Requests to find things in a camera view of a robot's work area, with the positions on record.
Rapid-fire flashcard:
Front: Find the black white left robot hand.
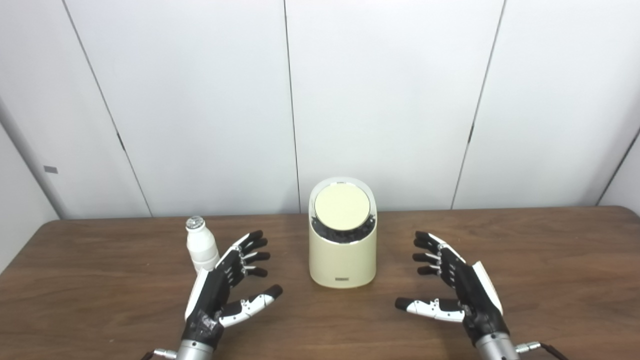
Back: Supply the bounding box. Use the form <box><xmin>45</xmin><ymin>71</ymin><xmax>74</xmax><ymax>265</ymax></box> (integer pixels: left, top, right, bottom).
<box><xmin>181</xmin><ymin>230</ymin><xmax>284</xmax><ymax>351</ymax></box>

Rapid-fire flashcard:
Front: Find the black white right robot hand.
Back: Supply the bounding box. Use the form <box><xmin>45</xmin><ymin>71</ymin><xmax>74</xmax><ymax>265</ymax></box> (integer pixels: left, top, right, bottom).
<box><xmin>395</xmin><ymin>231</ymin><xmax>511</xmax><ymax>347</ymax></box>

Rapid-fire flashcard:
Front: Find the small white plastic bottle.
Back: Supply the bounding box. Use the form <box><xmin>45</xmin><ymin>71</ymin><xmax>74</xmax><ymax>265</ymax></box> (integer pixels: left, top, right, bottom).
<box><xmin>185</xmin><ymin>215</ymin><xmax>220</xmax><ymax>273</ymax></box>

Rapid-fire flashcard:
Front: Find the cream round bin lid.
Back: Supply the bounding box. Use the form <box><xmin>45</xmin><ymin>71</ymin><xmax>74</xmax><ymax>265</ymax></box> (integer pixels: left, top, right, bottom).
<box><xmin>314</xmin><ymin>183</ymin><xmax>372</xmax><ymax>231</ymax></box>

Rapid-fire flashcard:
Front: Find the black bin liner bag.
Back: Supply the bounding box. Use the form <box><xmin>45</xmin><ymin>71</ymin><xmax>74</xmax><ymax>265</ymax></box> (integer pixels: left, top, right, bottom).
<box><xmin>311</xmin><ymin>212</ymin><xmax>377</xmax><ymax>244</ymax></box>

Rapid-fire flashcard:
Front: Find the cream lidded trash can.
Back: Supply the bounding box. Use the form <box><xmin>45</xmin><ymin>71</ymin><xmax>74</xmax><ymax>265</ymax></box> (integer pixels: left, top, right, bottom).
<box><xmin>308</xmin><ymin>176</ymin><xmax>378</xmax><ymax>289</ymax></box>

